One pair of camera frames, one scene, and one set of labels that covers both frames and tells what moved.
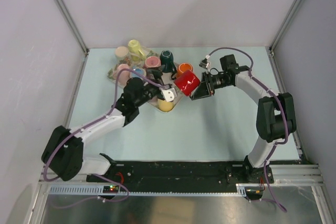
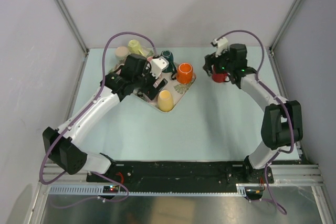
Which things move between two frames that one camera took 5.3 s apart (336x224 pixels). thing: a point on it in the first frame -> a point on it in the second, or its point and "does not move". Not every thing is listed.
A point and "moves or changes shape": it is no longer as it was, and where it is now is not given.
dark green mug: x=166 y=62 does not move
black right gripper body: x=219 y=81 -> x=221 y=63
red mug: x=187 y=82 moves or changes shape
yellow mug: x=166 y=106 does not move
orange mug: x=183 y=67 does not move
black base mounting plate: x=181 y=173 does not move
